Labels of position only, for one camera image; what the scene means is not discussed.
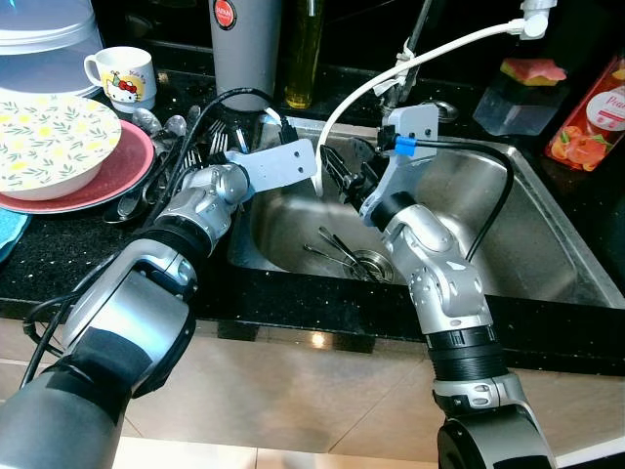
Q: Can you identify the metal faucet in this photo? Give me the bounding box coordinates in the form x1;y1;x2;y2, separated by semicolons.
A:
379;0;436;110

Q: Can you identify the round metal hole cap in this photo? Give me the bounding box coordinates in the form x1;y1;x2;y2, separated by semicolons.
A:
430;100;460;123

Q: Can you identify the glass oil bottle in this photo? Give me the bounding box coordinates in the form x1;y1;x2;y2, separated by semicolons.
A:
283;0;326;110

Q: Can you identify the grey thermos bottle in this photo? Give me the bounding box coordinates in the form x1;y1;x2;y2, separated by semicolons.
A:
209;0;282;111

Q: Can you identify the clear plastic sponge box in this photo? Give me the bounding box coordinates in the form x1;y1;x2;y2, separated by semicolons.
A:
474;73;565;136

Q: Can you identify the stainless steel sink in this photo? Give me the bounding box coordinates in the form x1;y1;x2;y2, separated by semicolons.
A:
229;117;624;309

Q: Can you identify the pink yellow sponge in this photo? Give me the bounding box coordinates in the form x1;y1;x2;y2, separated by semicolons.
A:
500;57;567;87

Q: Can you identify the pink plate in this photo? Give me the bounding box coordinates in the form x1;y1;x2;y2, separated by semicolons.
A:
0;119;155;214

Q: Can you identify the beige cabinet front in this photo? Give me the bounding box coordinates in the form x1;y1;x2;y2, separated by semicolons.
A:
0;318;625;460

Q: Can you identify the white cartoon mug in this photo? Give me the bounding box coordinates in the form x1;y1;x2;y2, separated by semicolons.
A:
83;46;157;113

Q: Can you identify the white floral bowl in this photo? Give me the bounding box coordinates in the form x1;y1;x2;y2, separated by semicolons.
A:
0;93;123;201

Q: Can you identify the blue cloth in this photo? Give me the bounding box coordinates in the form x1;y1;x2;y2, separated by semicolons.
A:
0;210;30;265

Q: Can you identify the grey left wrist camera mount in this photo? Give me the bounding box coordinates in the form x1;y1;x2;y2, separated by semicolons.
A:
234;139;318;194

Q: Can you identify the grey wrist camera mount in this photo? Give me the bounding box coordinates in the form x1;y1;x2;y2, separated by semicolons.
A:
359;103;440;221
234;139;318;194

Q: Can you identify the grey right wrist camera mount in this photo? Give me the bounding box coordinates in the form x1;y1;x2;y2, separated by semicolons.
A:
359;103;440;221

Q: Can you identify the white hose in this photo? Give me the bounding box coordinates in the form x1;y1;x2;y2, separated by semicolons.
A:
259;20;548;192

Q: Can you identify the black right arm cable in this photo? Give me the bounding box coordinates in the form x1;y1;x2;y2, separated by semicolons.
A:
405;137;514;263

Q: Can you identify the white hose connector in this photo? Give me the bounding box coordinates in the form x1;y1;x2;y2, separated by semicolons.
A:
518;0;553;40

